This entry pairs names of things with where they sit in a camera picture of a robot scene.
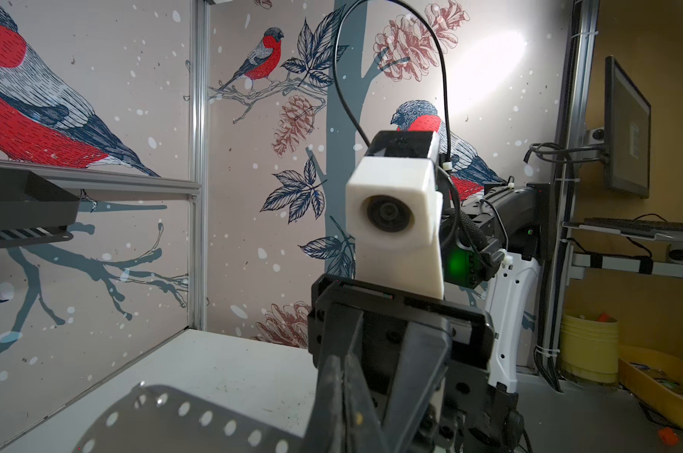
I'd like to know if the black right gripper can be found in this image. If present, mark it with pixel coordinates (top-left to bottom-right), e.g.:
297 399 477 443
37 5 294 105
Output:
308 275 494 452

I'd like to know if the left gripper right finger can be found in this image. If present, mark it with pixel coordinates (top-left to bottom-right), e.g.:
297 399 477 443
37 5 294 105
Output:
341 356 389 453

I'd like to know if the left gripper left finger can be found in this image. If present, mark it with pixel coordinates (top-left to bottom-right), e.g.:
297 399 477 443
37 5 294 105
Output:
300 356 345 453

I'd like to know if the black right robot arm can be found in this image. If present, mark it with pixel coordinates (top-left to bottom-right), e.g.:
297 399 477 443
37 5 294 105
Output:
299 183 551 452

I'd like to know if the yellow plastic bucket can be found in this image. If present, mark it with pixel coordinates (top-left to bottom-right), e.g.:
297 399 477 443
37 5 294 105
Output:
560 314 619 385

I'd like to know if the black keyboard on shelf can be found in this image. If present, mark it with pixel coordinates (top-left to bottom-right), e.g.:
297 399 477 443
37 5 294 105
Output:
585 218 683 232

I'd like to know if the yellow plastic bin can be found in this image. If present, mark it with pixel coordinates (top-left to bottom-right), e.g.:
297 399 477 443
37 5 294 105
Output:
618 345 683 429

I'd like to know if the black computer monitor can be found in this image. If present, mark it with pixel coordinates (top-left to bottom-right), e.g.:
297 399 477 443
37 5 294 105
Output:
604 56 651 198

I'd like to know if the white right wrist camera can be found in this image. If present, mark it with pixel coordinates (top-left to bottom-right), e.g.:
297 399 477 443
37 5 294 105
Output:
345 131 445 299

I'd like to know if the black slotted wall basket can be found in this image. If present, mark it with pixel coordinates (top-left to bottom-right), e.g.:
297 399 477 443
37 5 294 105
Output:
0 168 80 249

